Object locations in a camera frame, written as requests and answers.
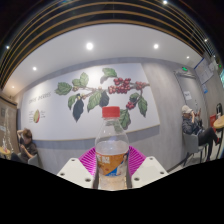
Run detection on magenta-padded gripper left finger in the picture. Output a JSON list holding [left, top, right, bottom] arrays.
[[57, 146, 100, 190]]

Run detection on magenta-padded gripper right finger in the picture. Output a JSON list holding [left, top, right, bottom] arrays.
[[126, 145, 169, 190]]

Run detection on clear red-capped drink bottle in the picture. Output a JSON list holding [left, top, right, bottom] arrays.
[[94, 106, 130, 191]]

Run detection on grey shell chair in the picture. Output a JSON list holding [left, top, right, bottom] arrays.
[[182, 132, 206, 166], [27, 153, 40, 168]]

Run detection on white wall notice board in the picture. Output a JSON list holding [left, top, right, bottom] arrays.
[[194, 58, 216, 84]]

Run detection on light wooden door panel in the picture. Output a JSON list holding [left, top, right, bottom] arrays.
[[0, 98, 19, 158]]

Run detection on person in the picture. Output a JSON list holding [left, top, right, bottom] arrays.
[[11, 128, 39, 164], [180, 104, 221, 161]]

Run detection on round ceiling spotlights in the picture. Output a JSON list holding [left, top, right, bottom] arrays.
[[4, 0, 209, 90]]

